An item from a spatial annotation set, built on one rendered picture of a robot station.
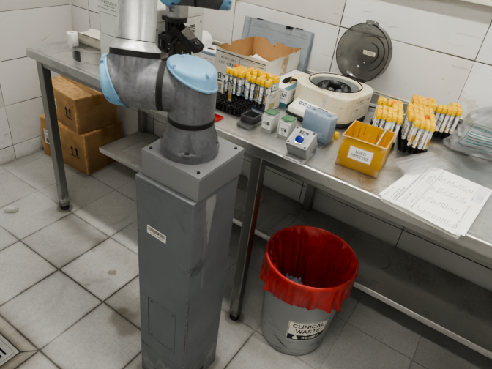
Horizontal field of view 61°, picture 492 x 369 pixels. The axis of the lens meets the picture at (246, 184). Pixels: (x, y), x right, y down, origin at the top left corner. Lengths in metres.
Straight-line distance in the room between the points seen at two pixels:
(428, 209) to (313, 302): 0.55
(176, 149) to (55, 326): 1.11
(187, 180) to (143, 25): 0.36
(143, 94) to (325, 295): 0.92
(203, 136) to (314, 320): 0.89
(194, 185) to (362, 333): 1.23
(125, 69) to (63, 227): 1.50
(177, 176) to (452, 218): 0.71
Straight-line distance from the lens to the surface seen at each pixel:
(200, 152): 1.02
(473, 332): 1.86
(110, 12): 1.66
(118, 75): 0.99
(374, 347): 1.98
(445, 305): 1.90
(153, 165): 1.08
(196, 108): 0.97
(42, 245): 2.28
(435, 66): 1.75
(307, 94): 1.54
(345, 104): 1.49
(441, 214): 1.19
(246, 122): 1.41
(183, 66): 0.96
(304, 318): 1.62
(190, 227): 1.06
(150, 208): 1.15
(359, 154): 1.26
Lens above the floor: 1.49
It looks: 33 degrees down
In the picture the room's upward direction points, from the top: 8 degrees clockwise
